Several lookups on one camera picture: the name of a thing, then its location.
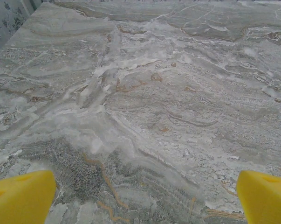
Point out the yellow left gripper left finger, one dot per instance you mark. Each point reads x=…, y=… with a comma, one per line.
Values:
x=21, y=198

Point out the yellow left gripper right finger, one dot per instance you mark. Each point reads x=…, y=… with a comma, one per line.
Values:
x=266, y=200

